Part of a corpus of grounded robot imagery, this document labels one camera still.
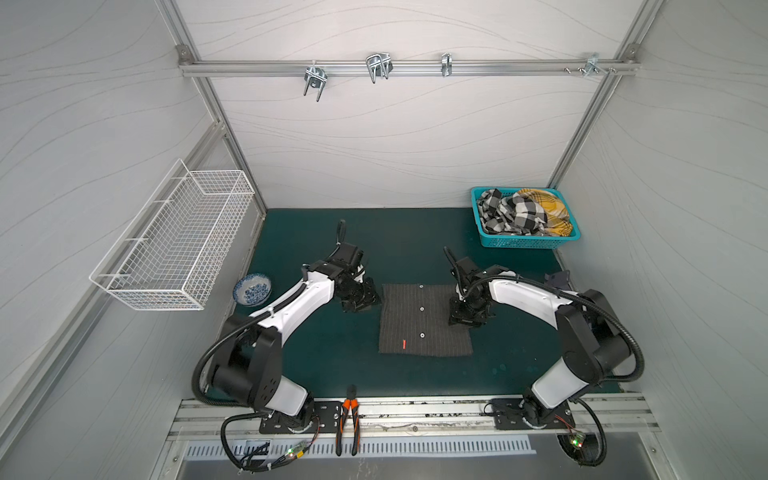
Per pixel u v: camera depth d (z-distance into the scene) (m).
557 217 1.04
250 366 0.43
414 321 0.87
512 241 1.04
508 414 0.73
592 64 0.77
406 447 0.70
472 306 0.75
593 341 0.46
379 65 0.77
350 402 0.75
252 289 0.96
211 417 0.74
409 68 0.79
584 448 0.72
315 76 0.79
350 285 0.75
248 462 0.67
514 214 1.03
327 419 0.73
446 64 0.78
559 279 1.03
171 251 0.69
